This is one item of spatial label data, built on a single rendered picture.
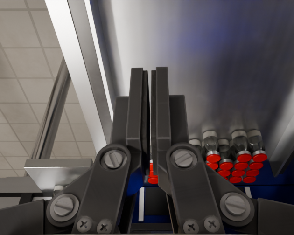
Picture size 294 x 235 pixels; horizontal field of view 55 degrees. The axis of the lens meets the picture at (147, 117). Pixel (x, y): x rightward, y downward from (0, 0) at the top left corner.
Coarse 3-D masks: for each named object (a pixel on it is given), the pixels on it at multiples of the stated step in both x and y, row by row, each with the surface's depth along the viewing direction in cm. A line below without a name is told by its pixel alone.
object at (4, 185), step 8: (0, 184) 64; (8, 184) 64; (16, 184) 64; (24, 184) 64; (32, 184) 64; (0, 192) 63; (8, 192) 63; (16, 192) 63; (24, 192) 63; (32, 192) 63; (40, 192) 62; (0, 200) 62; (8, 200) 62; (16, 200) 61; (24, 200) 60; (32, 200) 61; (0, 208) 60
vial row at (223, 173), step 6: (204, 162) 46; (234, 168) 45; (246, 168) 45; (150, 174) 46; (222, 174) 45; (228, 174) 45; (234, 174) 45; (240, 174) 45; (246, 174) 45; (252, 174) 45
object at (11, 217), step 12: (24, 204) 9; (36, 204) 9; (0, 216) 9; (12, 216) 9; (24, 216) 9; (36, 216) 9; (0, 228) 9; (12, 228) 9; (24, 228) 9; (36, 228) 9; (48, 228) 9
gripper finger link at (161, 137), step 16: (160, 80) 12; (160, 96) 11; (176, 96) 12; (160, 112) 10; (176, 112) 11; (160, 128) 10; (176, 128) 11; (160, 144) 10; (160, 160) 10; (160, 176) 10; (208, 176) 10; (224, 192) 9; (240, 192) 9; (224, 208) 9; (240, 208) 9; (224, 224) 9; (240, 224) 8
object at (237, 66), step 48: (96, 0) 28; (144, 0) 28; (192, 0) 28; (240, 0) 28; (288, 0) 28; (96, 48) 29; (144, 48) 32; (192, 48) 32; (240, 48) 32; (288, 48) 32; (192, 96) 38; (240, 96) 38; (288, 96) 38; (288, 144) 43
